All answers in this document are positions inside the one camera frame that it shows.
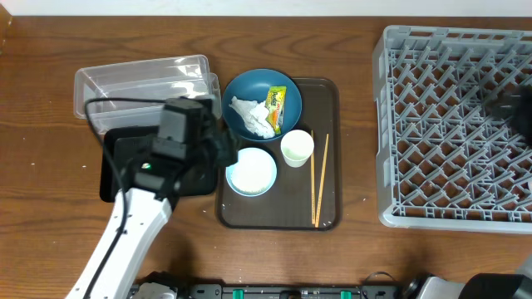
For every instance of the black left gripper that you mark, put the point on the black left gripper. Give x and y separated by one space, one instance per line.
229 145

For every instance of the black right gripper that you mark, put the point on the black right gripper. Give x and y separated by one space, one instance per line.
517 118

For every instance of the light blue rice bowl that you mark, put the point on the light blue rice bowl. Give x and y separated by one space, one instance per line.
253 174

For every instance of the cream paper cup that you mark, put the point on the cream paper cup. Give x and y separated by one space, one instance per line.
296 147

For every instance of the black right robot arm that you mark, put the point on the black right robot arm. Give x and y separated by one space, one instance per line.
482 286

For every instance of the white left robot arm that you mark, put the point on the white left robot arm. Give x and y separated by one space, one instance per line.
148 192

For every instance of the grey dishwasher rack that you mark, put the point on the grey dishwasher rack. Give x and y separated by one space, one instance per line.
443 161

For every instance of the clear plastic bin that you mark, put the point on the clear plastic bin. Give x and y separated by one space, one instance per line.
162 78

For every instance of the crumpled white tissue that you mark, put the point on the crumpled white tissue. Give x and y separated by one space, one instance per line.
254 116

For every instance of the black plastic tray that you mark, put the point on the black plastic tray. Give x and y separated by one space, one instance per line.
129 142

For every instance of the dark blue bowl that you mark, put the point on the dark blue bowl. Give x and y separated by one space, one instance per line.
254 85

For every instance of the yellow green snack wrapper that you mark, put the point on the yellow green snack wrapper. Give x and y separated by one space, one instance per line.
275 104

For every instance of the left wooden chopstick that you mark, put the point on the left wooden chopstick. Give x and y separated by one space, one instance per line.
313 200

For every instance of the wooden chopstick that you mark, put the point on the wooden chopstick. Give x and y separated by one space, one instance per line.
322 178
313 200

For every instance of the dark brown serving tray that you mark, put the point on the dark brown serving tray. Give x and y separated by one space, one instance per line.
287 205

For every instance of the right wooden chopstick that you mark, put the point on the right wooden chopstick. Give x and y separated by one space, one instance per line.
322 178

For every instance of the black rail with green clips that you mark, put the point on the black rail with green clips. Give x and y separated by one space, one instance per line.
164 285

